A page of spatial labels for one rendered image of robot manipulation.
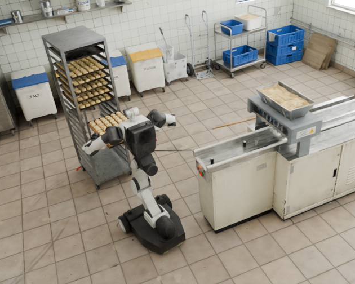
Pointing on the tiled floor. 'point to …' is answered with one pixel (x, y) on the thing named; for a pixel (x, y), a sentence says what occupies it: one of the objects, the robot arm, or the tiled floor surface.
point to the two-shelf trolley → (247, 44)
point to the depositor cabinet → (320, 168)
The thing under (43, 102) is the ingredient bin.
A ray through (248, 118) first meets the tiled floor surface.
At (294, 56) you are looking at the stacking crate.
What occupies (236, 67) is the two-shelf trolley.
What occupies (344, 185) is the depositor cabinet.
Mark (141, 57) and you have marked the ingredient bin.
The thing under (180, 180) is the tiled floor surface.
